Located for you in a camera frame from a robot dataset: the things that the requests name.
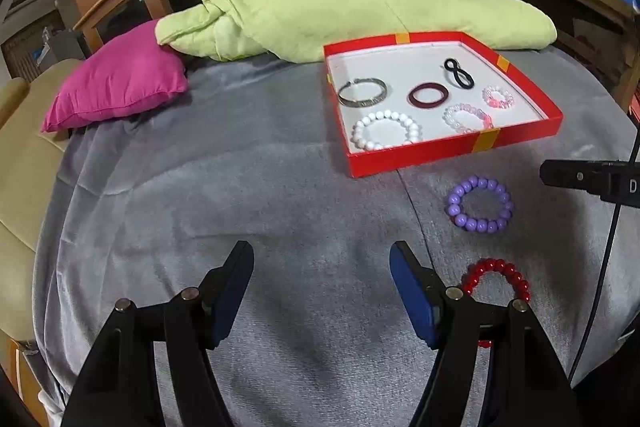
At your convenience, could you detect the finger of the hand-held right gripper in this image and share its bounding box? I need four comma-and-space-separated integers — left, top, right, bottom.
541, 159, 608, 200

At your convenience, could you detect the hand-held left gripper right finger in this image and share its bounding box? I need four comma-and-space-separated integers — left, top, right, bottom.
389, 241, 586, 427

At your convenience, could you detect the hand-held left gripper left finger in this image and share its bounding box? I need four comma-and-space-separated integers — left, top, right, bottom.
60, 240, 256, 427

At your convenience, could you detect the red bead bracelet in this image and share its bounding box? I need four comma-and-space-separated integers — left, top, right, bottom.
460, 258, 531, 349

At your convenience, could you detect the purple bead bracelet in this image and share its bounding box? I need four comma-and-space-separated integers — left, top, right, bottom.
446, 175, 515, 234

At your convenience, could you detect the clear pink bead bracelet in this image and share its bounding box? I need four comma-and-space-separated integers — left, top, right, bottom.
442, 103, 494, 134
481, 86, 515, 110

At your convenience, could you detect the red shallow cardboard box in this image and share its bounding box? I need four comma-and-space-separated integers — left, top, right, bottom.
322, 32, 564, 179

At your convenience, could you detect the black hair tie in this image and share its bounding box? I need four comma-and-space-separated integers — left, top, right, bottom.
443, 57, 475, 90

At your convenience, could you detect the white bead bracelet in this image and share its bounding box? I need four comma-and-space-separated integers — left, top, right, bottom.
351, 111, 422, 152

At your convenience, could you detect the maroon ring bangle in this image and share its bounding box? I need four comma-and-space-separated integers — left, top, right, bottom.
407, 82, 449, 112

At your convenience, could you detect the silver metal bangle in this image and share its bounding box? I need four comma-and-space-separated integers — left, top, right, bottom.
337, 78, 388, 108

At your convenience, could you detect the grey blanket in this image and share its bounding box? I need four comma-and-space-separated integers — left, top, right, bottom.
32, 44, 640, 427

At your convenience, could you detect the beige sofa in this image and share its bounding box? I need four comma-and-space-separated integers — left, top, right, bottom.
0, 59, 88, 343

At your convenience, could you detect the magenta pillow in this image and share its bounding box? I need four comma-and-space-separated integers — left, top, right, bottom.
41, 19, 190, 134

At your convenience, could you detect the light green quilt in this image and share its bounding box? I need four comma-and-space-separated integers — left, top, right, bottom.
156, 0, 558, 62

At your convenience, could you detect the black cable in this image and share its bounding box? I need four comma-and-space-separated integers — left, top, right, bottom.
567, 139, 640, 380

